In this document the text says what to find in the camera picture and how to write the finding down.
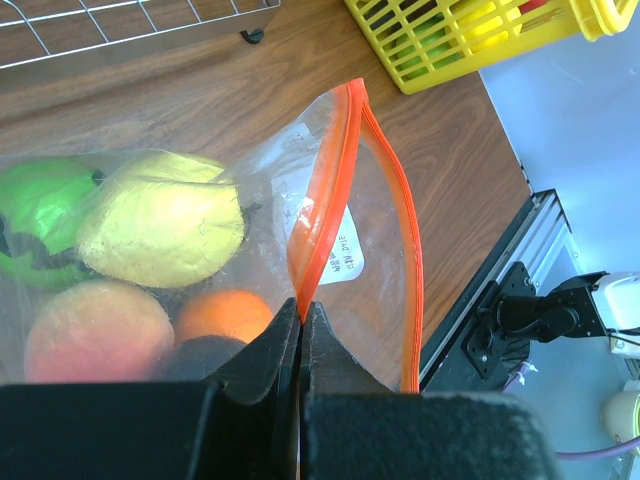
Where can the green striped melon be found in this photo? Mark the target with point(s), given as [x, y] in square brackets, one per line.
[42, 208]

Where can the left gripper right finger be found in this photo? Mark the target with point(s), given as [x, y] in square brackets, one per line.
[353, 427]

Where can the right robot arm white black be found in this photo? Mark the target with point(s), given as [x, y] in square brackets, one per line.
[597, 304]

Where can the clear orange-zipper zip bag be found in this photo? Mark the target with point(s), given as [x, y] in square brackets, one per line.
[329, 218]

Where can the dark purple plum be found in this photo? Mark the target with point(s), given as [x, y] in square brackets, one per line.
[197, 358]

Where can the metal dish rack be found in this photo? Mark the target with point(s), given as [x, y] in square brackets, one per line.
[36, 31]

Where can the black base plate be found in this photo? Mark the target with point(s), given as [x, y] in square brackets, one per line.
[465, 351]

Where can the orange fruit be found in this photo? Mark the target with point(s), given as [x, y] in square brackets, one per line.
[237, 314]

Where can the pink yellow peach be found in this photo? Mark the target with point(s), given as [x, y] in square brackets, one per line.
[97, 331]

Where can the yellow plastic basket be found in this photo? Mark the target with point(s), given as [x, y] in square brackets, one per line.
[422, 44]

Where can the yellow pear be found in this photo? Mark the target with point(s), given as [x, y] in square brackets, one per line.
[163, 221]

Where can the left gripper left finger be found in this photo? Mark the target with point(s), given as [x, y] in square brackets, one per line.
[238, 423]

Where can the aluminium frame rail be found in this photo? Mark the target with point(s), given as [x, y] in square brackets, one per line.
[547, 237]

